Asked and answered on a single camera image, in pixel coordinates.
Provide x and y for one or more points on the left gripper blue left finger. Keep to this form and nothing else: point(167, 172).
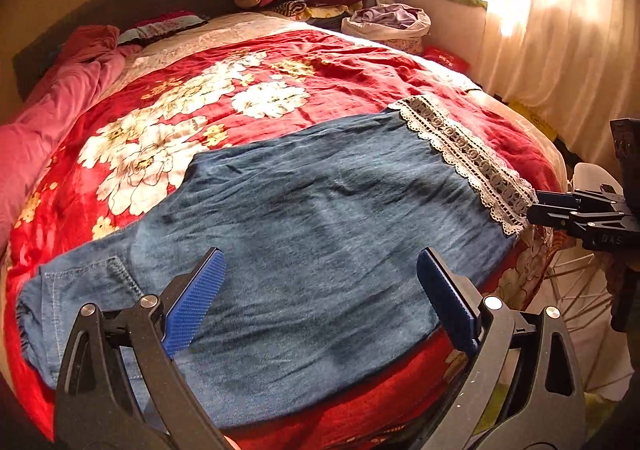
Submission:
point(188, 298)

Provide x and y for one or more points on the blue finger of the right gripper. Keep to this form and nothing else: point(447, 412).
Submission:
point(569, 219)
point(578, 198)

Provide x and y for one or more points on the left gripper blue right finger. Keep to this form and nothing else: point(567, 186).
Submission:
point(454, 299)

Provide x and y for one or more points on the blue denim pants lace trim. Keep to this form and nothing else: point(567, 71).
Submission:
point(320, 231)

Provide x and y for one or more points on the cream curtain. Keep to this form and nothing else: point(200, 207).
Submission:
point(574, 63)

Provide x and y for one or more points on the red floral bed blanket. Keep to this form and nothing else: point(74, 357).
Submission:
point(131, 150)

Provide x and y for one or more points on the bag of purple clothes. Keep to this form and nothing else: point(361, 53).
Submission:
point(398, 26)

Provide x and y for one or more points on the pink duvet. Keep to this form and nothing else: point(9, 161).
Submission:
point(90, 61)

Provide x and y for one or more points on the patterned pillow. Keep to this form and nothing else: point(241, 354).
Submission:
point(147, 31)

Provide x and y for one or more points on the dark grey headboard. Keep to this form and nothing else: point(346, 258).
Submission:
point(32, 61)

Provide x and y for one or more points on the white wire basket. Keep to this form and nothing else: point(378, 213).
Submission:
point(577, 284)

